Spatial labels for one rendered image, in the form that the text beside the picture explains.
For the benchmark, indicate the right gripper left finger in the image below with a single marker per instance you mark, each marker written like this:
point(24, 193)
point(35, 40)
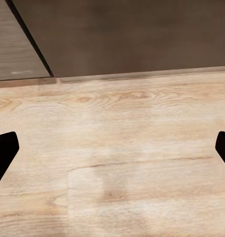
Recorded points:
point(9, 147)

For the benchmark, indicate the dishwasher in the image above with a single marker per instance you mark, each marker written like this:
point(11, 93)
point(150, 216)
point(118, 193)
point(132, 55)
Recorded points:
point(20, 56)

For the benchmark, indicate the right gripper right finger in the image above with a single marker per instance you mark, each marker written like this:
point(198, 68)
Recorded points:
point(220, 144)

